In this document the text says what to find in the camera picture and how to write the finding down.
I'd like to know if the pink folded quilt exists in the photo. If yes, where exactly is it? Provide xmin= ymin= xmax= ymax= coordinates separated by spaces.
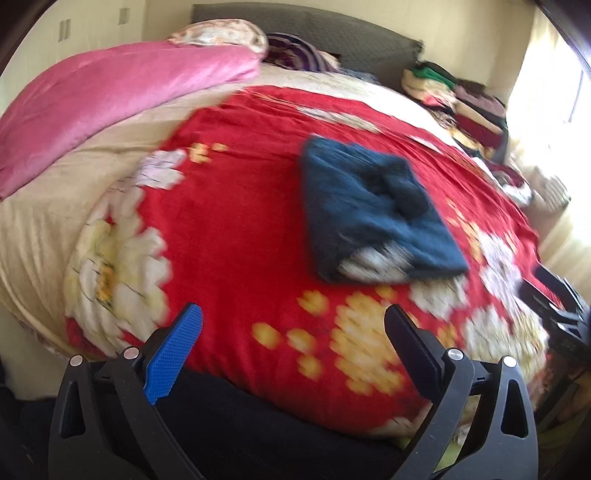
xmin=1 ymin=42 xmax=260 ymax=198

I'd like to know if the stack of folded clothes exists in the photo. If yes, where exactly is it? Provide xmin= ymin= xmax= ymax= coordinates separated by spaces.
xmin=401 ymin=62 xmax=533 ymax=206

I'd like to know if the white knitted garment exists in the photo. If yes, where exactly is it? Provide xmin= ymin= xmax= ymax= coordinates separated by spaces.
xmin=530 ymin=170 xmax=571 ymax=215

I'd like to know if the floral cream pillow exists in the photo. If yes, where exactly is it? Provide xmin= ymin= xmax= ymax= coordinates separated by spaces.
xmin=167 ymin=19 xmax=269 ymax=59

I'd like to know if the blue denim pants lace trim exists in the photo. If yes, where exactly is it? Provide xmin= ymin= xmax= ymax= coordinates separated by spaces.
xmin=301 ymin=136 xmax=469 ymax=284

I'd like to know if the grey padded headboard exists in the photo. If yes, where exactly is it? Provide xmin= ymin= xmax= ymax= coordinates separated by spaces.
xmin=191 ymin=2 xmax=423 ymax=90

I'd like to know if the purple striped pillow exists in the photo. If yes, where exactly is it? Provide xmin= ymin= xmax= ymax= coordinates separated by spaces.
xmin=265 ymin=32 xmax=341 ymax=73

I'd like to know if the red floral bedspread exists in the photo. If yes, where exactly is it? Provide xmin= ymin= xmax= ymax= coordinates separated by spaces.
xmin=64 ymin=86 xmax=548 ymax=436

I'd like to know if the cream wardrobe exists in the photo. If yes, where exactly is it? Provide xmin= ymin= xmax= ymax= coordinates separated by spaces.
xmin=1 ymin=0 xmax=146 ymax=97

